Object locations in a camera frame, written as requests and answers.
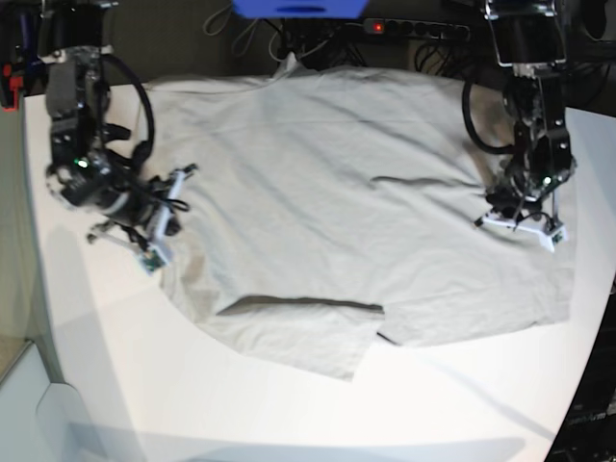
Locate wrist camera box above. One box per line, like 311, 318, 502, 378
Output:
137, 245, 172, 275
540, 224, 569, 253

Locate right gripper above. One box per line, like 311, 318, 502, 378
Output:
86, 164, 198, 253

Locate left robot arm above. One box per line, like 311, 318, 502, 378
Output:
462, 1, 576, 244

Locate black power strip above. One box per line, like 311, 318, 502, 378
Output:
362, 17, 471, 41

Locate blue box overhead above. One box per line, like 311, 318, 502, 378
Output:
232, 0, 369, 19

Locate grey t-shirt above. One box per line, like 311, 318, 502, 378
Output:
147, 61, 576, 381

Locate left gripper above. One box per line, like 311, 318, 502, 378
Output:
474, 188, 561, 236

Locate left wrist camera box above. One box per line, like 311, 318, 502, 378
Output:
540, 224, 569, 253

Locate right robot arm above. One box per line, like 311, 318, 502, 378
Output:
38, 1, 197, 264

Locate red and blue clamp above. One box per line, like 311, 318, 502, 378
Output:
0, 9, 35, 113

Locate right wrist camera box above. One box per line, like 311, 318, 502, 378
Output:
137, 245, 172, 275

